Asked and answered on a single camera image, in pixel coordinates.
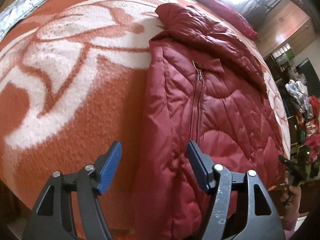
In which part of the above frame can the dark red quilted jacket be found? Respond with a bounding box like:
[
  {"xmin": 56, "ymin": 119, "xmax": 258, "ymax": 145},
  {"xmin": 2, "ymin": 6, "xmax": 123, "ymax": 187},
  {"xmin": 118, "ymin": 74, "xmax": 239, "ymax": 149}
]
[{"xmin": 132, "ymin": 3, "xmax": 285, "ymax": 239}]

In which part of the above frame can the pink sleeve forearm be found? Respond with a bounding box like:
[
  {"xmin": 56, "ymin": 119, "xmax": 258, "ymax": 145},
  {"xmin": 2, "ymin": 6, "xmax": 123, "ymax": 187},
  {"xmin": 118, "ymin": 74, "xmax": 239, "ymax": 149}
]
[{"xmin": 282, "ymin": 213, "xmax": 299, "ymax": 240}]

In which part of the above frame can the pile of colourful clothes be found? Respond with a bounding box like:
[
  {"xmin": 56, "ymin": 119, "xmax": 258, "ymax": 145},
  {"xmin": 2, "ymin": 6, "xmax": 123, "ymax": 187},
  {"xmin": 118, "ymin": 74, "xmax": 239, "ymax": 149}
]
[{"xmin": 285, "ymin": 80, "xmax": 319, "ymax": 164}]

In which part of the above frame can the person's right hand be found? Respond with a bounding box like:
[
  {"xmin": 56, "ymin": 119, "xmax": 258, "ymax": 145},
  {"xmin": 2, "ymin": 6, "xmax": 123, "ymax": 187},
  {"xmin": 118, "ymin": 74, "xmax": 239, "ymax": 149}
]
[{"xmin": 280, "ymin": 183, "xmax": 302, "ymax": 220}]

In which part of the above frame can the orange white floral blanket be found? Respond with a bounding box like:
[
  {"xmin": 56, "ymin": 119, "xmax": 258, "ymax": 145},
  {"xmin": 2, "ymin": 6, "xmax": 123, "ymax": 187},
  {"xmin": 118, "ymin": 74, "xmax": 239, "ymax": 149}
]
[{"xmin": 1, "ymin": 0, "xmax": 289, "ymax": 239}]

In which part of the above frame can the brown wooden wardrobe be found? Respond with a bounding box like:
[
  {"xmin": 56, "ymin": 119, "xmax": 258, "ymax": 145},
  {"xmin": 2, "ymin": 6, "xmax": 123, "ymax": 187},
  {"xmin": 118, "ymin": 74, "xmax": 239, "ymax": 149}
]
[{"xmin": 256, "ymin": 0, "xmax": 316, "ymax": 57}]

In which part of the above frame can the crimson rolled duvet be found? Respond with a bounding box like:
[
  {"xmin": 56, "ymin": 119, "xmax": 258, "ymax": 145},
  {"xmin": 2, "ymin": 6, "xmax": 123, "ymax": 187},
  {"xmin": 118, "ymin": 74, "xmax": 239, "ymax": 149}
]
[{"xmin": 195, "ymin": 0, "xmax": 258, "ymax": 41}]

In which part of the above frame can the grey striped pillow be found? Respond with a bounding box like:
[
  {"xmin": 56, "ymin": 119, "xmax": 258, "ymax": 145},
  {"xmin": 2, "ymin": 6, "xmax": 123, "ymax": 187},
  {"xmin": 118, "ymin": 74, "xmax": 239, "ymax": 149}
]
[{"xmin": 1, "ymin": 0, "xmax": 47, "ymax": 41}]

